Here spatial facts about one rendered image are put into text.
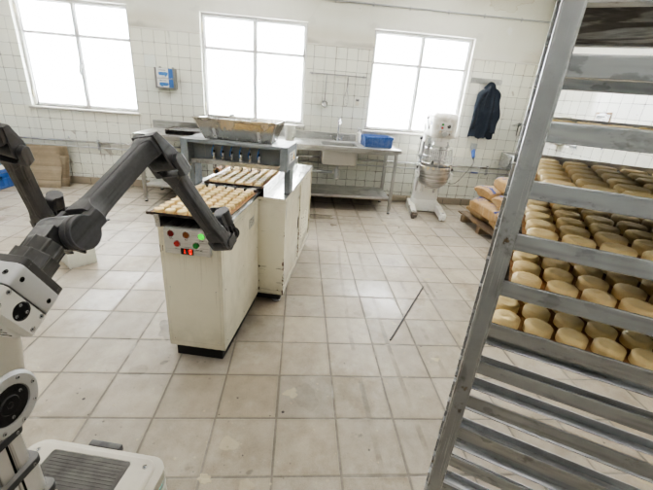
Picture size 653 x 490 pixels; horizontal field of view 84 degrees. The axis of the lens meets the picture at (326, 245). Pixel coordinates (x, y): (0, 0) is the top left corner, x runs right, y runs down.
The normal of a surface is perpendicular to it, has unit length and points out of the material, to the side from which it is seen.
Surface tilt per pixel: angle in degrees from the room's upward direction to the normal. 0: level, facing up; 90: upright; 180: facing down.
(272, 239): 90
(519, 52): 90
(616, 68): 90
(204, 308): 90
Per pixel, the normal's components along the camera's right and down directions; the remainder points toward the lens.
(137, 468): 0.07, -0.92
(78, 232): 0.96, -0.04
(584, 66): -0.45, 0.32
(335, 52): 0.06, 0.40
